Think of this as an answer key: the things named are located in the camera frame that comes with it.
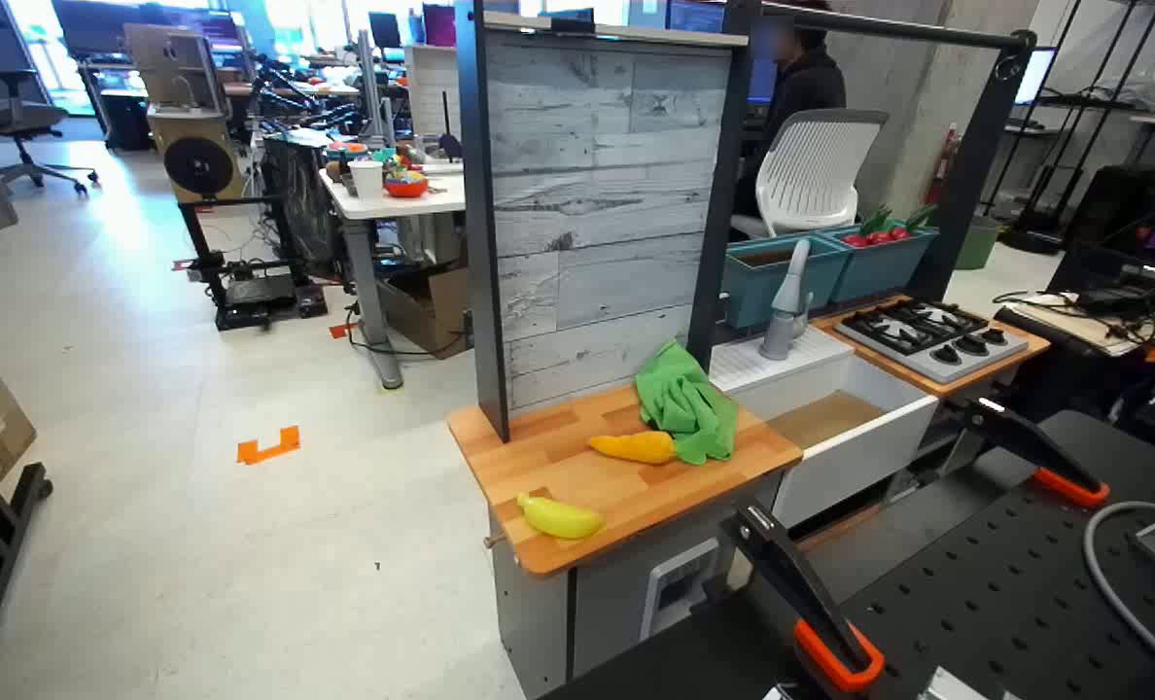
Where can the red toy food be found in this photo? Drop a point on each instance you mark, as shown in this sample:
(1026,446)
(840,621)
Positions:
(877,240)

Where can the grey toy stove top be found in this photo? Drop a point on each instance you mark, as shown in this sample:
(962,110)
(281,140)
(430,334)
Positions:
(925,330)

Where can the green bin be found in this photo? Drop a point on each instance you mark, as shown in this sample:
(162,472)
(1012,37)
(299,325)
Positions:
(976,242)

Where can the green cloth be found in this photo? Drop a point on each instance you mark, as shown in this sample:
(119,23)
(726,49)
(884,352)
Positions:
(684,402)

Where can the wooden countertop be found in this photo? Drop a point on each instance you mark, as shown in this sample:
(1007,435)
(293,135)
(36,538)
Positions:
(562,453)

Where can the wooden stove base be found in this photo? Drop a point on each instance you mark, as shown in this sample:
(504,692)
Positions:
(910,373)

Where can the person in dark jacket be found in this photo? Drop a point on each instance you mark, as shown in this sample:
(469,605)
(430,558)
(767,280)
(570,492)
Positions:
(801,81)

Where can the black equipment pile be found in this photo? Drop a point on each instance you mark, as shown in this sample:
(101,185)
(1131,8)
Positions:
(1122,218)

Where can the grey wood backsplash panel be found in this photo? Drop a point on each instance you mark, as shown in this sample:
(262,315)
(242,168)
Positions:
(601,194)

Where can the black metal frame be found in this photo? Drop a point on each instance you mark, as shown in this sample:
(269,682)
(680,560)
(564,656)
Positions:
(482,259)

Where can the white cup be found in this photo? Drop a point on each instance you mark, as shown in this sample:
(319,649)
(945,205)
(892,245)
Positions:
(367,179)

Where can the yellow toy banana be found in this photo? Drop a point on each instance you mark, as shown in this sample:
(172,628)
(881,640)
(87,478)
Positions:
(557,520)

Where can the black equipment cart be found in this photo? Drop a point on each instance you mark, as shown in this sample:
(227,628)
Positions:
(259,284)

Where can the grey office chair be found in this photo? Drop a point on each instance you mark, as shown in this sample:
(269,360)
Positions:
(17,110)

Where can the grey toy faucet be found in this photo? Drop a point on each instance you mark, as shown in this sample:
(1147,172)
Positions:
(787,312)

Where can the orange floor tape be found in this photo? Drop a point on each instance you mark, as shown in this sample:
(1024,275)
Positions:
(251,453)

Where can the black metal shelf rack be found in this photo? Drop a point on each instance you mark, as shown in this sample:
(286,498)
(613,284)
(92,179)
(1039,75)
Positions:
(1056,97)

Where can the red bowl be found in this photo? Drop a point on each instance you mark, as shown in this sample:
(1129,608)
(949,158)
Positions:
(404,185)

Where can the white desk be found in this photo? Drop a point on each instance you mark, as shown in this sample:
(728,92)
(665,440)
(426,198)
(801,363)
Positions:
(420,198)

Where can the grey kitchen cabinet base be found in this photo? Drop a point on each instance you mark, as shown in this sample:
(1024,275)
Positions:
(601,595)

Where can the cardboard box under desk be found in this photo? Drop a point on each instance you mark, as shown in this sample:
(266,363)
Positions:
(426,303)

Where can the wooden cabinet with speaker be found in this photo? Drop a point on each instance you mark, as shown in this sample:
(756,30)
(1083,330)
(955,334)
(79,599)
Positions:
(201,162)

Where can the teal plastic bin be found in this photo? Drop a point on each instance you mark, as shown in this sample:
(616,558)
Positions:
(881,268)
(756,276)

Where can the white toy sink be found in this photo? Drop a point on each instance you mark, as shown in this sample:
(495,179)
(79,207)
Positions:
(850,461)

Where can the orange-yellow toy fruit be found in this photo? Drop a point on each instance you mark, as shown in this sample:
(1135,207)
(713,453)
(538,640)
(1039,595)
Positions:
(636,448)

